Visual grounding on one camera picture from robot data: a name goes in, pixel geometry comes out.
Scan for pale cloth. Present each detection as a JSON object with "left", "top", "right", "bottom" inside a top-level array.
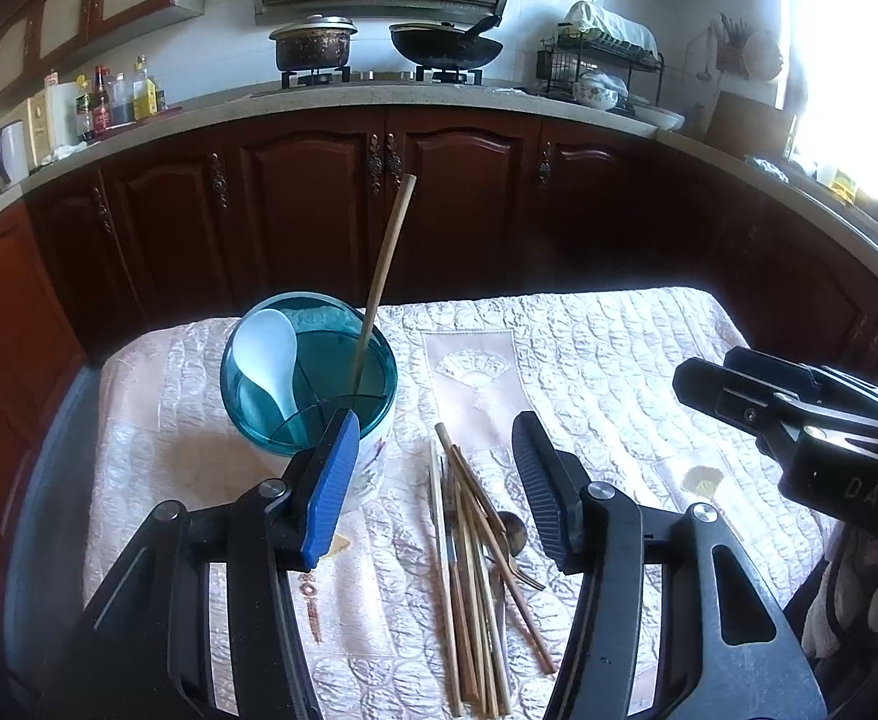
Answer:
[{"left": 802, "top": 525, "right": 878, "bottom": 661}]

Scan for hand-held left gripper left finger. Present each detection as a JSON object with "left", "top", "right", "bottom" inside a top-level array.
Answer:
[{"left": 41, "top": 409, "right": 361, "bottom": 720}]

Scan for dark sauce bottle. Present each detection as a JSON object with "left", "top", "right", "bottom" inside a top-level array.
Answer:
[{"left": 92, "top": 66, "right": 114, "bottom": 128}]

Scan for pile of wooden chopsticks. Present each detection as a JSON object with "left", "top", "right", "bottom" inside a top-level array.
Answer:
[{"left": 428, "top": 422, "right": 558, "bottom": 719}]

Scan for metal spoon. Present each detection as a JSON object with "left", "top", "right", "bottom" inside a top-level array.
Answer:
[{"left": 488, "top": 511, "right": 531, "bottom": 616}]

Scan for brown handled metal utensil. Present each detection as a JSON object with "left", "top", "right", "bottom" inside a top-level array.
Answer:
[{"left": 443, "top": 457, "right": 479, "bottom": 702}]

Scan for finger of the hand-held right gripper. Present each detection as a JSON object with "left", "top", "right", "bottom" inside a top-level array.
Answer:
[
  {"left": 673, "top": 358, "right": 800, "bottom": 434},
  {"left": 724, "top": 347, "right": 826, "bottom": 397}
]

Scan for stone kitchen countertop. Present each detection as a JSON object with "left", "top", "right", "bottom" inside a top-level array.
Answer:
[{"left": 0, "top": 79, "right": 878, "bottom": 286}]

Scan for black dish rack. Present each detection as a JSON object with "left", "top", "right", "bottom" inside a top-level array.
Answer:
[{"left": 535, "top": 36, "right": 665, "bottom": 107}]

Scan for floral ceramic bowl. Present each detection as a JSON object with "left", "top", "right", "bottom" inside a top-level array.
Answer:
[{"left": 572, "top": 69, "right": 627, "bottom": 112}]

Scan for white cloth on rack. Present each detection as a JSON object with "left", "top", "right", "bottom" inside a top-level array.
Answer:
[{"left": 563, "top": 0, "right": 661, "bottom": 61}]

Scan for stained cooking pot with lid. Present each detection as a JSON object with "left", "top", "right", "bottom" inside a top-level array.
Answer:
[{"left": 269, "top": 13, "right": 359, "bottom": 74}]

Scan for wall mounted chopstick holder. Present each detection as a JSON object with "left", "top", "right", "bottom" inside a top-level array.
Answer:
[{"left": 712, "top": 11, "right": 755, "bottom": 80}]

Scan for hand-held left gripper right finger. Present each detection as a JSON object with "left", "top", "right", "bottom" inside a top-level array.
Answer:
[{"left": 512, "top": 411, "right": 830, "bottom": 720}]

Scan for gas stove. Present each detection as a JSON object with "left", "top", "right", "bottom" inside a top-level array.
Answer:
[{"left": 248, "top": 66, "right": 485, "bottom": 98}]

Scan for dark wooden base cabinets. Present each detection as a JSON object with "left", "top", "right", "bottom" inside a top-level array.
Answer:
[{"left": 0, "top": 105, "right": 878, "bottom": 421}]

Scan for small white appliance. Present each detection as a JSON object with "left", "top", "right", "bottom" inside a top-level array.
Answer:
[{"left": 0, "top": 120, "right": 35, "bottom": 196}]

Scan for long bamboo chopstick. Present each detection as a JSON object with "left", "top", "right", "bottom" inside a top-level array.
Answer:
[{"left": 350, "top": 174, "right": 417, "bottom": 398}]

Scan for yellow oil bottle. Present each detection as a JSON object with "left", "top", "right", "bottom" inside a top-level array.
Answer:
[{"left": 133, "top": 55, "right": 157, "bottom": 121}]

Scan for white plastic spoon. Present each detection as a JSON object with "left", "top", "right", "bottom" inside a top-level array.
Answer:
[{"left": 231, "top": 307, "right": 299, "bottom": 421}]

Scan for teal rimmed utensil holder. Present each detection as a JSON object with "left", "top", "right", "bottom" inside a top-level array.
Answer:
[{"left": 220, "top": 292, "right": 399, "bottom": 515}]

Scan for white plate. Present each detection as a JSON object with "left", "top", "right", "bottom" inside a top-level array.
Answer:
[{"left": 630, "top": 101, "right": 686, "bottom": 131}]

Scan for small dark bottle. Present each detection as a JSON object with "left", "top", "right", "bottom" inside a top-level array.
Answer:
[{"left": 74, "top": 75, "right": 95, "bottom": 142}]

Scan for quilted white tablecloth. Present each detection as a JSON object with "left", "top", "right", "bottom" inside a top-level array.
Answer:
[{"left": 83, "top": 285, "right": 837, "bottom": 720}]

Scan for wooden cutting board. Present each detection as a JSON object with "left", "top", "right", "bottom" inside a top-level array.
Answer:
[{"left": 705, "top": 90, "right": 796, "bottom": 162}]

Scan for wooden wall cabinets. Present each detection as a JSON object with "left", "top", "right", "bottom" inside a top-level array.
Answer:
[{"left": 0, "top": 0, "right": 208, "bottom": 113}]

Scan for metal fork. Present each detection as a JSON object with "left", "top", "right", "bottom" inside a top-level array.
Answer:
[{"left": 484, "top": 532, "right": 549, "bottom": 593}]

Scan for black wok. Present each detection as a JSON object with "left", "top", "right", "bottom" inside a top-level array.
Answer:
[{"left": 389, "top": 21, "right": 505, "bottom": 68}]

